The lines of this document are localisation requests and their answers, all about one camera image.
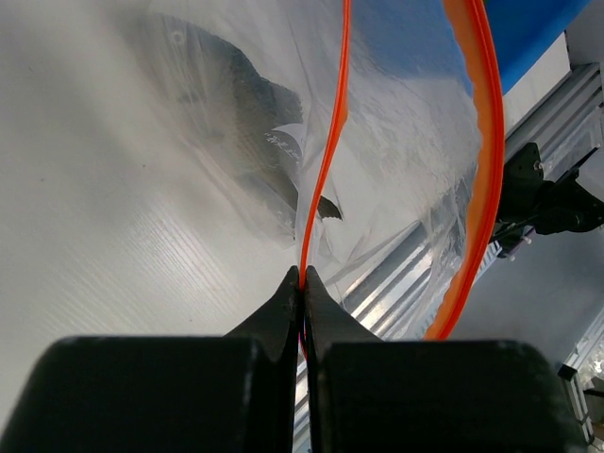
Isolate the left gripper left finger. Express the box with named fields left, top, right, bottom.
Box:
left=1, top=268, right=301, bottom=452

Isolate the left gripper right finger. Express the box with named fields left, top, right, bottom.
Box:
left=304, top=268, right=587, bottom=452

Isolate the clear zip bag orange zipper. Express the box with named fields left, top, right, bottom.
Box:
left=130, top=1, right=505, bottom=340

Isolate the blue plastic bin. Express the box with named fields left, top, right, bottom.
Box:
left=352, top=1, right=588, bottom=93

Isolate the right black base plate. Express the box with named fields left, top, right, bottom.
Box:
left=490, top=143, right=603, bottom=259

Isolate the aluminium mounting rail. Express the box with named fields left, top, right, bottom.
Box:
left=342, top=63, right=603, bottom=337

